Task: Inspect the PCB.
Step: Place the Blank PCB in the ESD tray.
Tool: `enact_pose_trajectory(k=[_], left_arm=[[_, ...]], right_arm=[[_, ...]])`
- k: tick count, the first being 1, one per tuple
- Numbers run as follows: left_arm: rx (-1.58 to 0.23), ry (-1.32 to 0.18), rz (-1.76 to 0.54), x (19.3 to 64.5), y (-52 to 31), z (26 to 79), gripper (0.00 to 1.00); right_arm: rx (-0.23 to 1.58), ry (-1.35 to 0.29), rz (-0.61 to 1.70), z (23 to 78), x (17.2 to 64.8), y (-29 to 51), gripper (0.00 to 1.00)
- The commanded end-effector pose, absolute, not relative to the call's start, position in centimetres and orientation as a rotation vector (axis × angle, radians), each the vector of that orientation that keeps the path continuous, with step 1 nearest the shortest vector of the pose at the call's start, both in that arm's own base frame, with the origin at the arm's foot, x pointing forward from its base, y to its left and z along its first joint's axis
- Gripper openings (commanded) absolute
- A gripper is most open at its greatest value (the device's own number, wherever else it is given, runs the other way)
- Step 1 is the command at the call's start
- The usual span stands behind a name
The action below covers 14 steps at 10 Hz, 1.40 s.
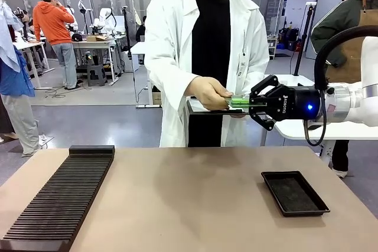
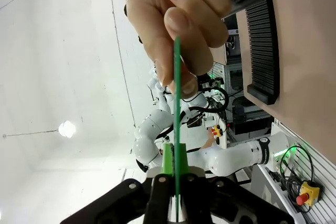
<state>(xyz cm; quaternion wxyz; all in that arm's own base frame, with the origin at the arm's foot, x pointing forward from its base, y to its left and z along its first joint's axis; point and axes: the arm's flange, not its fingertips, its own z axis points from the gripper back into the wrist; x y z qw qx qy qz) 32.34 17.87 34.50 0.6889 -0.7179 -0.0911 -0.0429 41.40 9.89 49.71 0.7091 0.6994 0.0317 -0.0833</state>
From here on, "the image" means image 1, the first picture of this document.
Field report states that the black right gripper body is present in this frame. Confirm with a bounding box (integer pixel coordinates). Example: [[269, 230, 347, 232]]
[[265, 85, 322, 123]]

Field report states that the green PCB board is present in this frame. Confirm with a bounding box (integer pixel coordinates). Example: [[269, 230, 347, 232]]
[[224, 94, 252, 109]]

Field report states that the person's left forearm, white sleeve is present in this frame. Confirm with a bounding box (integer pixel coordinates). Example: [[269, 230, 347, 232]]
[[247, 42, 271, 87]]

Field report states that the person's right forearm, white sleeve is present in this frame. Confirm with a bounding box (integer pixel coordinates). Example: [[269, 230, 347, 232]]
[[145, 57, 203, 101]]

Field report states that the black slotted PCB rack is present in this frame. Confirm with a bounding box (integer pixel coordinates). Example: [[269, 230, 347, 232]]
[[0, 145, 116, 252]]

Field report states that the person's right hand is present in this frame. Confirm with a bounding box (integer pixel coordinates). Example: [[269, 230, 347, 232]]
[[188, 76, 234, 112]]

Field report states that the white name tag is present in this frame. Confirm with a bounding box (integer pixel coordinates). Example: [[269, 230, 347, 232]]
[[237, 52, 248, 79]]

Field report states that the black light stand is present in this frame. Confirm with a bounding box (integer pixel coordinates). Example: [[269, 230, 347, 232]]
[[293, 1, 318, 77]]

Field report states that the black foam tray pad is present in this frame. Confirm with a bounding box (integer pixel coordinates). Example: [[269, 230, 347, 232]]
[[267, 177, 321, 213]]

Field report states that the person with brown apron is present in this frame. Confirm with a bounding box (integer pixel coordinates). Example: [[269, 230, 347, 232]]
[[310, 0, 378, 179]]

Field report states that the person in white lab coat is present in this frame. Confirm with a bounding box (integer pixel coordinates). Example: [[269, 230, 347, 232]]
[[144, 0, 271, 148]]

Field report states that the black rectangular plastic tray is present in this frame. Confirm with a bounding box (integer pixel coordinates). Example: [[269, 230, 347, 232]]
[[260, 170, 331, 218]]

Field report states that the white standing desk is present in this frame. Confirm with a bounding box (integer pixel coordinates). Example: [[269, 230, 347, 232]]
[[129, 41, 155, 109]]

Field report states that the seated person in dark clothes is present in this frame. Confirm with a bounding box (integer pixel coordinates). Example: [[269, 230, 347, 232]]
[[136, 15, 148, 42]]

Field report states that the black pole stand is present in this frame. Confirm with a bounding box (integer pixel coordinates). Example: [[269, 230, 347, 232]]
[[121, 5, 134, 60]]

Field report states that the black step stool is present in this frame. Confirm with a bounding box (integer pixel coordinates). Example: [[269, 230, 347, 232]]
[[86, 63, 107, 87]]

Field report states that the white desk with cardboard box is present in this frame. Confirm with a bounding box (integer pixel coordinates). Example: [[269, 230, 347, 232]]
[[70, 35, 126, 87]]

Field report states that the flat cardboard box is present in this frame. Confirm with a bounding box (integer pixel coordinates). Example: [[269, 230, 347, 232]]
[[85, 35, 110, 43]]

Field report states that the person in orange hoodie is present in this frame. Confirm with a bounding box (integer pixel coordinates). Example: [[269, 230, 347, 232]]
[[32, 0, 80, 90]]

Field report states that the white desk with thin legs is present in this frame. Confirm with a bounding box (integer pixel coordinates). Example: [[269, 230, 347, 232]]
[[12, 38, 56, 90]]

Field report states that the person in blue shirt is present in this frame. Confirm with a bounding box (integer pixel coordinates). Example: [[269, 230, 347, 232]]
[[0, 1, 47, 158]]

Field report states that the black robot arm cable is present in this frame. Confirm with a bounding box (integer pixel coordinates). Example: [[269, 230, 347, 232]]
[[304, 25, 378, 147]]

